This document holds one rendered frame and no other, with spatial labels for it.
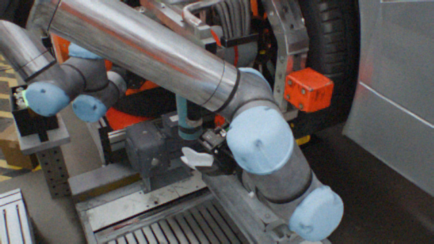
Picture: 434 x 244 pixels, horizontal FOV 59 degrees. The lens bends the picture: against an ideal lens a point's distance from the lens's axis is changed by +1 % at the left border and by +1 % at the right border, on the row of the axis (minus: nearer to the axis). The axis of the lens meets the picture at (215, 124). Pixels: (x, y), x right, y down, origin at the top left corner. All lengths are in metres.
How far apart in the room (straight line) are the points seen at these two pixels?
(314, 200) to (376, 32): 0.46
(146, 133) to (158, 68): 1.06
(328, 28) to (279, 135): 0.54
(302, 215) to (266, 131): 0.13
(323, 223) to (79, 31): 0.39
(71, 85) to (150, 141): 0.71
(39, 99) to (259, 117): 0.51
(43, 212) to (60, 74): 1.16
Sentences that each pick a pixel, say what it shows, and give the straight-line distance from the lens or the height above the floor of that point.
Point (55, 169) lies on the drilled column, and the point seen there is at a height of 0.16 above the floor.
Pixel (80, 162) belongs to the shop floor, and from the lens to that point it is 2.13.
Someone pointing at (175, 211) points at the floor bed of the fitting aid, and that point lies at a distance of 1.69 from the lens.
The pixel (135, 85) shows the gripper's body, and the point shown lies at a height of 0.77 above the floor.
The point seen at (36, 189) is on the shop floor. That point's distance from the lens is 2.05.
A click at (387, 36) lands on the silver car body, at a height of 1.02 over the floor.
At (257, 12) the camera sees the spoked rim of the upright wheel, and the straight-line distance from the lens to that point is 1.19.
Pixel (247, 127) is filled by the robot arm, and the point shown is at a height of 1.05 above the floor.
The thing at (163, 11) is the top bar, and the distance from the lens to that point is 1.06.
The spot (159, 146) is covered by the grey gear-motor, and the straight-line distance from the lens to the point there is 1.51.
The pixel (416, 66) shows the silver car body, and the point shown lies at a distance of 0.82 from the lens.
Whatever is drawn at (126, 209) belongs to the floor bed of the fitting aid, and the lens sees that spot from 1.71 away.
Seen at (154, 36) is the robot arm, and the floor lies 1.13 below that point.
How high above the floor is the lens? 1.32
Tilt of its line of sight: 35 degrees down
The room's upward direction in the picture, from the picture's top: straight up
